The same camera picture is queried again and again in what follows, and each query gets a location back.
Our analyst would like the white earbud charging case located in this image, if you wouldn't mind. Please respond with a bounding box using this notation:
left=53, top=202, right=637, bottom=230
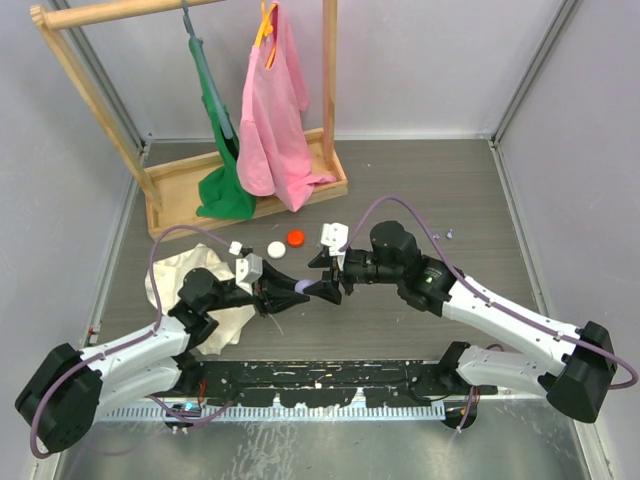
left=267, top=241, right=287, bottom=259

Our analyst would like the green shirt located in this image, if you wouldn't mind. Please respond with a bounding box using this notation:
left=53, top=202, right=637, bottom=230
left=187, top=37, right=259, bottom=221

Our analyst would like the yellow clothes hanger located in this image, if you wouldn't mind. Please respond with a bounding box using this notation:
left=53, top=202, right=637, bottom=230
left=254, top=0, right=278, bottom=69

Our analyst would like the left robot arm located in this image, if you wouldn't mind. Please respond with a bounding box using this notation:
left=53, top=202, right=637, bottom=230
left=15, top=262, right=313, bottom=459

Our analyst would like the cream crumpled cloth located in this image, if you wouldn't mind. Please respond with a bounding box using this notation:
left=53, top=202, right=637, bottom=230
left=145, top=243, right=256, bottom=355

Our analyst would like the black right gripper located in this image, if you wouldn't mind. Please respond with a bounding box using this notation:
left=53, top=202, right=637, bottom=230
left=304, top=242, right=403, bottom=303

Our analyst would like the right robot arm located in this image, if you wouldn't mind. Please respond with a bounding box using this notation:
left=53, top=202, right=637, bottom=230
left=309, top=221, right=616, bottom=423

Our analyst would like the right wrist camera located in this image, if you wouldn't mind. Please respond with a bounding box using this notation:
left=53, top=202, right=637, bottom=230
left=318, top=222, right=349, bottom=257

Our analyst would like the pink shirt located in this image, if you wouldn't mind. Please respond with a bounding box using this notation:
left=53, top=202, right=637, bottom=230
left=237, top=1, right=336, bottom=212

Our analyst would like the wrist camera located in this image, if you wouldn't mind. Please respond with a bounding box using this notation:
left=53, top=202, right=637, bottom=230
left=235, top=253, right=263, bottom=293
left=318, top=222, right=349, bottom=257

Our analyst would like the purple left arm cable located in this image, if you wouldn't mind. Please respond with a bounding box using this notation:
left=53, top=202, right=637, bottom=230
left=29, top=224, right=246, bottom=459

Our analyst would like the grey clothes hanger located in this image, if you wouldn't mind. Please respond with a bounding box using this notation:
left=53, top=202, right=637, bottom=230
left=181, top=0, right=235, bottom=140

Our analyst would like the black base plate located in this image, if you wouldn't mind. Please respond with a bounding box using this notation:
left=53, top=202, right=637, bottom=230
left=189, top=360, right=470, bottom=408

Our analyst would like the orange earbud charging case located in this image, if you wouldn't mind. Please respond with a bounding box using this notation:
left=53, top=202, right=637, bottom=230
left=286, top=229, right=306, bottom=248

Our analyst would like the slotted cable duct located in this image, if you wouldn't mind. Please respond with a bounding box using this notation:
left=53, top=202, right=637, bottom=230
left=106, top=401, right=446, bottom=423

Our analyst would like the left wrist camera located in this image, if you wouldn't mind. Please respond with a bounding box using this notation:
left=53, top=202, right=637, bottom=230
left=235, top=253, right=263, bottom=293

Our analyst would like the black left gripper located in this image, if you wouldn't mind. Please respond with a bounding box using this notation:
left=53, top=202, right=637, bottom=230
left=204, top=260, right=309, bottom=318

